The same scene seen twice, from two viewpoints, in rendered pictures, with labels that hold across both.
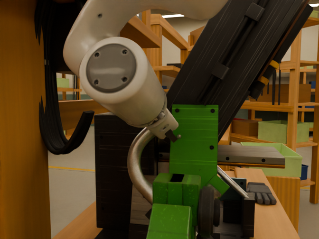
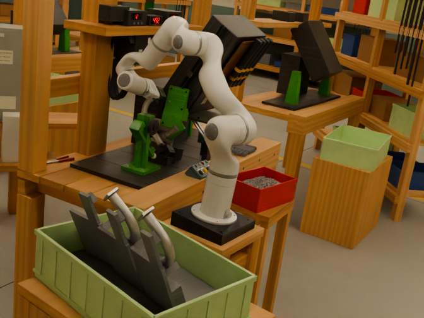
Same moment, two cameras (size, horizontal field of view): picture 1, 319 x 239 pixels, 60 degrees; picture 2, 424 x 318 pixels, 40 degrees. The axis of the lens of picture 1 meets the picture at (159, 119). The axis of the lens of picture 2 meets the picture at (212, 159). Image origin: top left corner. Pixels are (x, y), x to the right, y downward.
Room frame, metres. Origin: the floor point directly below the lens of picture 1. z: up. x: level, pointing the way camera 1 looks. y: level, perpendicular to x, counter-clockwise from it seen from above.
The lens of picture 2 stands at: (-2.07, -0.99, 1.81)
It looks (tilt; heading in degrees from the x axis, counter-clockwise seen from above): 17 degrees down; 14
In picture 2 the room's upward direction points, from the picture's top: 8 degrees clockwise
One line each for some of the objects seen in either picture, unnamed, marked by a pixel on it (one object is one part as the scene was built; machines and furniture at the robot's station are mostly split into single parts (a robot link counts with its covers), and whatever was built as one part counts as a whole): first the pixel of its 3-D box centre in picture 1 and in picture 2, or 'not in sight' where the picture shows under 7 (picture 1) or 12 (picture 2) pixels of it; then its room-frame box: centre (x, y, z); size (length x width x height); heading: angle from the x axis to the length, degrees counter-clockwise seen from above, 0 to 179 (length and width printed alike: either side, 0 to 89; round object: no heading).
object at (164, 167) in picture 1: (139, 161); (162, 112); (0.91, 0.07, 1.07); 0.30 x 0.18 x 0.34; 168
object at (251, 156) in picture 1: (211, 153); (197, 115); (0.83, -0.16, 1.11); 0.39 x 0.16 x 0.03; 78
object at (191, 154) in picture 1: (194, 144); (178, 106); (0.69, -0.09, 1.17); 0.13 x 0.12 x 0.20; 168
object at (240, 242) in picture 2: not in sight; (211, 229); (0.08, -0.49, 0.83); 0.32 x 0.32 x 0.04; 72
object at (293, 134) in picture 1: (237, 100); (389, 67); (4.09, -1.15, 1.19); 2.30 x 0.55 x 2.39; 25
